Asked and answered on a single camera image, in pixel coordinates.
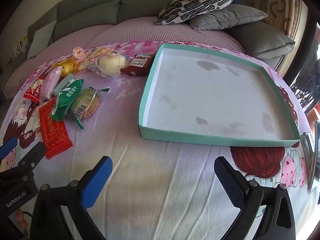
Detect printed pink blanket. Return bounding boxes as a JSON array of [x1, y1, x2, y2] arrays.
[[0, 40, 320, 240]]

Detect pale green cushion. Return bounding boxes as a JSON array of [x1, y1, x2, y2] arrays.
[[26, 20, 57, 60]]

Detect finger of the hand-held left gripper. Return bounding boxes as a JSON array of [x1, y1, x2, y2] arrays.
[[0, 142, 47, 174], [0, 137, 18, 159]]

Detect jelly cup with pink lid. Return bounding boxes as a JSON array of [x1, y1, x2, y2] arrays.
[[72, 47, 87, 60]]

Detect clear packet with round biscuit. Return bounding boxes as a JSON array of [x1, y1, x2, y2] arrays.
[[70, 87, 111, 130]]

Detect long red snack packet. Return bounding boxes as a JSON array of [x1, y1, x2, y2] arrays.
[[39, 97, 73, 159]]

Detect person's left hand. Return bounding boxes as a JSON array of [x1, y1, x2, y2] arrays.
[[14, 209, 29, 230]]

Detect peach bread packet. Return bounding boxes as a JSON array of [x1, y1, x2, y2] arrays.
[[84, 47, 118, 65]]

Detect white paper cards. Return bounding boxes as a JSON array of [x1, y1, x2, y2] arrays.
[[14, 37, 28, 55]]

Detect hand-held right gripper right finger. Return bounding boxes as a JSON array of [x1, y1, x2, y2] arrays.
[[214, 156, 297, 240]]

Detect pink snack packet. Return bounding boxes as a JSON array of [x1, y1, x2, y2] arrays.
[[40, 66, 62, 103]]

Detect pink sofa cover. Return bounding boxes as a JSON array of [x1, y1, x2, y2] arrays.
[[5, 15, 247, 93]]

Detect clear packet with white bun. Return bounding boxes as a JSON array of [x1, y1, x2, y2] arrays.
[[87, 52, 134, 80]]

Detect beige patterned curtain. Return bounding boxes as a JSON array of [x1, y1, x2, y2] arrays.
[[237, 0, 310, 38]]

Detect teal cardboard box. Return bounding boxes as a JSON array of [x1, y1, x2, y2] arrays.
[[138, 43, 301, 147]]

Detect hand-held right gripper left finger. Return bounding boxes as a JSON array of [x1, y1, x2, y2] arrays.
[[30, 156, 113, 240]]

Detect grey-green sofa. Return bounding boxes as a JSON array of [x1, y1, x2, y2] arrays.
[[0, 0, 295, 93]]

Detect grey pillow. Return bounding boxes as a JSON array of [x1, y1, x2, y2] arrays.
[[188, 4, 268, 30]]

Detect teal and white snack packet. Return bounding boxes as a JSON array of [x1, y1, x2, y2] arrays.
[[53, 74, 78, 96]]

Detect yellow snack packet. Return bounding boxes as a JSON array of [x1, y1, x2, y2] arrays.
[[51, 59, 80, 77]]

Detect green snack packet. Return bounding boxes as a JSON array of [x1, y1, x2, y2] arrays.
[[51, 79, 84, 122]]

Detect red cartoon snack packet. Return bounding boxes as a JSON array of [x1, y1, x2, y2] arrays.
[[24, 78, 45, 103]]

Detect black and white patterned pillow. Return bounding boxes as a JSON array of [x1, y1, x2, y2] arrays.
[[154, 0, 238, 26]]

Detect dark red snack packet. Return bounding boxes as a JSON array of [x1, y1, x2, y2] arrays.
[[120, 52, 156, 77]]

